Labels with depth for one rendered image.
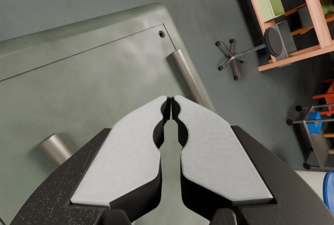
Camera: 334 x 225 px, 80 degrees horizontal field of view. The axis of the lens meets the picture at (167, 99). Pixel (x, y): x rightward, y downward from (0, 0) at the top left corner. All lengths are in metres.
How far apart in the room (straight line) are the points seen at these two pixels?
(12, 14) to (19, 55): 1.44
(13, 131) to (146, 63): 0.21
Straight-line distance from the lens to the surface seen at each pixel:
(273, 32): 2.59
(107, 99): 0.31
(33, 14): 1.76
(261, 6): 3.36
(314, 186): 3.11
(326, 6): 6.22
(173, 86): 0.38
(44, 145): 0.27
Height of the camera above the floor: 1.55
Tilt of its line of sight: 52 degrees down
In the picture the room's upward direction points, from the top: 75 degrees clockwise
